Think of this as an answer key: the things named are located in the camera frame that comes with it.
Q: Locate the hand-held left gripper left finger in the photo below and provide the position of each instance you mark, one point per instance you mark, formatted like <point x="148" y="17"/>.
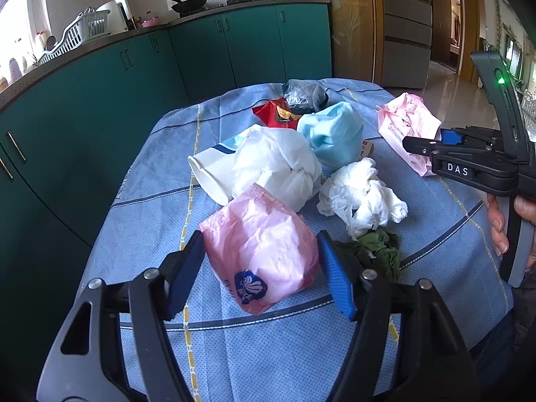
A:
<point x="188" y="272"/>

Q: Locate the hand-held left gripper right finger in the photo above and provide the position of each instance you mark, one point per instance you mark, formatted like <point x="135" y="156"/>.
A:
<point x="335" y="276"/>

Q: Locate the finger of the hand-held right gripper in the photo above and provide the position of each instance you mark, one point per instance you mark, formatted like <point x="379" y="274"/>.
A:
<point x="450" y="137"/>
<point x="418" y="144"/>

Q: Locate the pink printed plastic bag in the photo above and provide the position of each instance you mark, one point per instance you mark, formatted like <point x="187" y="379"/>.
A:
<point x="398" y="125"/>

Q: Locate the pink plastic bag blue logo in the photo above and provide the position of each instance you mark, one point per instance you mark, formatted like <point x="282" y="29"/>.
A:
<point x="259" y="243"/>

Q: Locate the clear plastic bag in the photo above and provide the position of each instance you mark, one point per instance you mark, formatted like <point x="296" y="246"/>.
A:
<point x="301" y="92"/>

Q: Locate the red snack packet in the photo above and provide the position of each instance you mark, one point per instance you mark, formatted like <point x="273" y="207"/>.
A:
<point x="272" y="115"/>

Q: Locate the person's right hand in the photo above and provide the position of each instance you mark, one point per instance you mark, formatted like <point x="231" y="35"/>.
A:
<point x="498" y="226"/>

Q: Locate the small red label card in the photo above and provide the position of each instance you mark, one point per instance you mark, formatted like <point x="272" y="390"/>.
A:
<point x="367" y="150"/>

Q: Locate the white crumpled tissue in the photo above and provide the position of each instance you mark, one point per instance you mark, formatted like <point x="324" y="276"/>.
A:
<point x="360" y="192"/>

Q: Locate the light blue face mask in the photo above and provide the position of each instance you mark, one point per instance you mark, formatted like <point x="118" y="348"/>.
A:
<point x="331" y="134"/>

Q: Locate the blue checked tablecloth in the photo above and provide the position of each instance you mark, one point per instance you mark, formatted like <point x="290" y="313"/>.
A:
<point x="251" y="343"/>

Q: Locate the white paper cup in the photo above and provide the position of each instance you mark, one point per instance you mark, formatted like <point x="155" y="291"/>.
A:
<point x="209" y="176"/>

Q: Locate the grey refrigerator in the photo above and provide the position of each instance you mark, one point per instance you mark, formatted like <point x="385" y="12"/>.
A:
<point x="406" y="29"/>

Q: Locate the white plastic bag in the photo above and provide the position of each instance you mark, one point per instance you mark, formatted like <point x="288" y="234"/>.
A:
<point x="272" y="163"/>

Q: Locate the wooden framed glass door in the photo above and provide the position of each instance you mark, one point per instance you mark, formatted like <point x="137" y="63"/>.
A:
<point x="356" y="29"/>

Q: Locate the person's dark clothing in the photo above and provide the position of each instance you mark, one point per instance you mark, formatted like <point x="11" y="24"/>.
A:
<point x="519" y="322"/>

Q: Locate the teal kitchen cabinets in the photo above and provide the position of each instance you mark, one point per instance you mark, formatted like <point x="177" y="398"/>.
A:
<point x="83" y="113"/>

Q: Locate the pink pot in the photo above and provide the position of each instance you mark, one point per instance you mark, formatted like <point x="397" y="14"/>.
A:
<point x="150" y="23"/>

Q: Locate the white dish rack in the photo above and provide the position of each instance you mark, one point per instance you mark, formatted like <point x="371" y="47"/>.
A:
<point x="83" y="29"/>

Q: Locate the white jar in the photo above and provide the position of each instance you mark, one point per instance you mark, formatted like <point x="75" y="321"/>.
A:
<point x="19" y="69"/>

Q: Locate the black frying pan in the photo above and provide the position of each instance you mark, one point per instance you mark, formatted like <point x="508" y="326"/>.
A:
<point x="188" y="5"/>

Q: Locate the white kitchen appliance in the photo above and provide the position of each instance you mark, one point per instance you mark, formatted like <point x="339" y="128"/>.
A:
<point x="113" y="10"/>

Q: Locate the wooden door frame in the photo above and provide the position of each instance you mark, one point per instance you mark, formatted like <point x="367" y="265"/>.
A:
<point x="467" y="29"/>

